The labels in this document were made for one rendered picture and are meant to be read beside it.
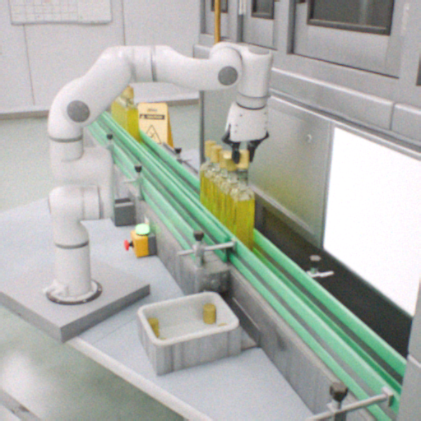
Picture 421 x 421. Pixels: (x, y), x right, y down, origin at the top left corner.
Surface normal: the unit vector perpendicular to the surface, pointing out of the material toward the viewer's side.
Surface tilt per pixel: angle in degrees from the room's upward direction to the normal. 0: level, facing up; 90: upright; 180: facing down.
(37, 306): 3
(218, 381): 0
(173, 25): 90
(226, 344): 90
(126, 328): 0
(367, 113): 90
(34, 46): 90
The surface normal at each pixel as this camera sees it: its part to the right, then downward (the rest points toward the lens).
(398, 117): -0.93, 0.15
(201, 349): 0.37, 0.37
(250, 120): 0.33, 0.61
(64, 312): 0.04, -0.93
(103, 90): 0.09, 0.51
